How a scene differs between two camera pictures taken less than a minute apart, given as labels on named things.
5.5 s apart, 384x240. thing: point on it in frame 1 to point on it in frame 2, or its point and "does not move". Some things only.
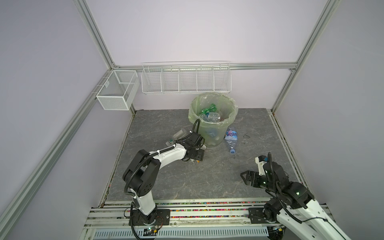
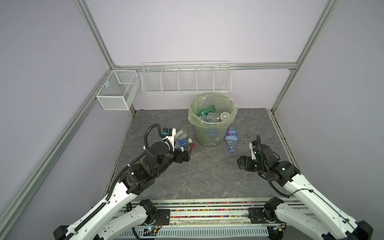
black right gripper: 255,175 to 248,160
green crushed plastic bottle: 212,109 does not move
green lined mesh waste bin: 216,112 does not move
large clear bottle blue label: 211,117 does not move
